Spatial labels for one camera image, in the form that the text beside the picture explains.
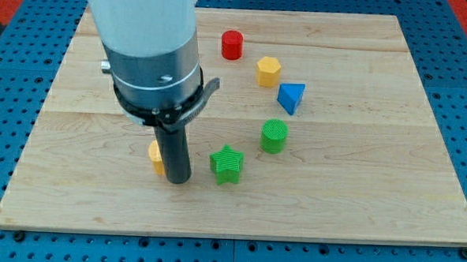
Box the yellow heart block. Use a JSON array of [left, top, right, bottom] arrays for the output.
[[148, 140, 165, 175]]

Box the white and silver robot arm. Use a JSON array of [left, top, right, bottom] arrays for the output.
[[87, 0, 200, 110]]

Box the green star block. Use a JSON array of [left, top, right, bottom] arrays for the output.
[[209, 144, 245, 185]]

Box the green cylinder block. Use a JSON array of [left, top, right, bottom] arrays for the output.
[[260, 118, 289, 154]]

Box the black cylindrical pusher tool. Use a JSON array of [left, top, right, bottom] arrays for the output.
[[154, 127, 192, 184]]

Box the blue triangle block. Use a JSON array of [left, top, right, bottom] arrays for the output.
[[277, 83, 306, 115]]

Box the yellow hexagon block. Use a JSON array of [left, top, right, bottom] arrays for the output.
[[256, 57, 282, 88]]

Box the wooden board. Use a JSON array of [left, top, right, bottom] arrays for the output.
[[0, 8, 467, 247]]

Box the red cylinder block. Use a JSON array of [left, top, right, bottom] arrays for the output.
[[221, 30, 244, 60]]

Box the black clamp ring with lever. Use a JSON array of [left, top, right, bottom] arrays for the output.
[[110, 63, 222, 134]]

